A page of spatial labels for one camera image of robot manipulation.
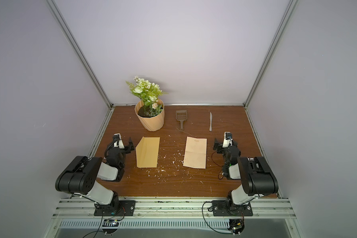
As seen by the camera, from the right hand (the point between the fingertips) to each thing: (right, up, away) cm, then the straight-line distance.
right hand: (226, 134), depth 89 cm
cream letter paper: (-19, -12, +4) cm, 23 cm away
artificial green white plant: (-47, +25, -2) cm, 53 cm away
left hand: (-64, -2, +1) cm, 64 cm away
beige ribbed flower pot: (-47, +7, +5) cm, 48 cm away
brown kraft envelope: (-50, -11, +5) cm, 52 cm away
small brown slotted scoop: (-28, +12, +25) cm, 39 cm away
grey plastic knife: (-6, +2, +17) cm, 18 cm away
